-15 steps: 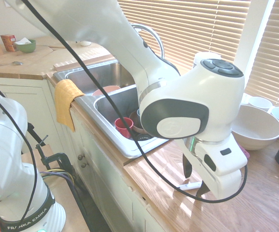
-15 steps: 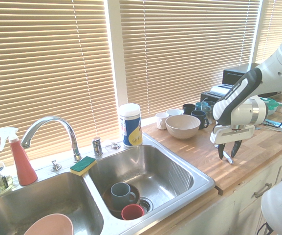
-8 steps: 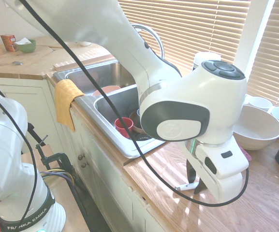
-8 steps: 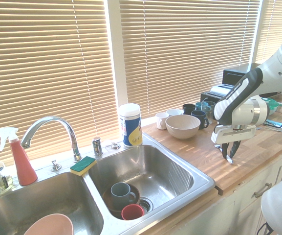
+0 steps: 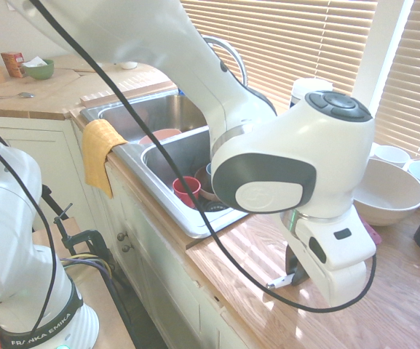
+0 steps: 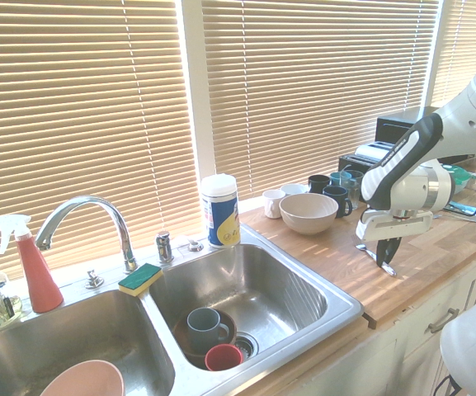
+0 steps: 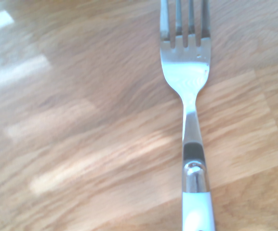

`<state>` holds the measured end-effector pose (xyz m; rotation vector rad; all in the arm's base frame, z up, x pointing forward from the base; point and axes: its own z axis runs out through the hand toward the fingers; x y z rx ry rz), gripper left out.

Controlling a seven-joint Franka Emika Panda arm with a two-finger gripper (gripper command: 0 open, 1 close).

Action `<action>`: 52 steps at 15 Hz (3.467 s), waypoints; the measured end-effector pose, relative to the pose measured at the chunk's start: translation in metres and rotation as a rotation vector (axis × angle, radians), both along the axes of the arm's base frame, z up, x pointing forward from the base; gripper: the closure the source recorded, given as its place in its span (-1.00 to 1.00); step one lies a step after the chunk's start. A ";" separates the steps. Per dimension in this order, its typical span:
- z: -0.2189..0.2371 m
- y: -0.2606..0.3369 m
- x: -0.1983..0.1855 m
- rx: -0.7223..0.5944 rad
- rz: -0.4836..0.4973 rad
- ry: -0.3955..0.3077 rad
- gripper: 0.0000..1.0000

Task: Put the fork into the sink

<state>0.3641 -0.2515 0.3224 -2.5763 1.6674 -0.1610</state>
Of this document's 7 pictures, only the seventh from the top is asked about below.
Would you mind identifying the white-handled metal fork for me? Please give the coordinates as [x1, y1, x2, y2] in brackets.
[159, 0, 216, 231]

